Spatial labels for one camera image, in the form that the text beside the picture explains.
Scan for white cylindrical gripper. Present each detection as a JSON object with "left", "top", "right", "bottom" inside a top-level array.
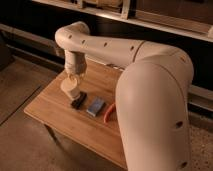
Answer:
[{"left": 64, "top": 50, "right": 87, "bottom": 82}]

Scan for beige ceramic cup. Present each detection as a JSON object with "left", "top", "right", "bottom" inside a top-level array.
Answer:
[{"left": 60, "top": 77, "right": 80, "bottom": 100}]

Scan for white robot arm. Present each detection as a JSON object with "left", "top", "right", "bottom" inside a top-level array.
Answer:
[{"left": 55, "top": 21, "right": 194, "bottom": 171}]

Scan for blue sponge block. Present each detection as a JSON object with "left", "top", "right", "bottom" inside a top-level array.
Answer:
[{"left": 87, "top": 97, "right": 105, "bottom": 117}]

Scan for wooden table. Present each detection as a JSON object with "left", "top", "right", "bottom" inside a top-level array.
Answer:
[{"left": 24, "top": 60, "right": 127, "bottom": 169}]

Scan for metal shelf rail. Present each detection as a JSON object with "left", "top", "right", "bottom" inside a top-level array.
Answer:
[{"left": 32, "top": 0, "right": 213, "bottom": 43}]

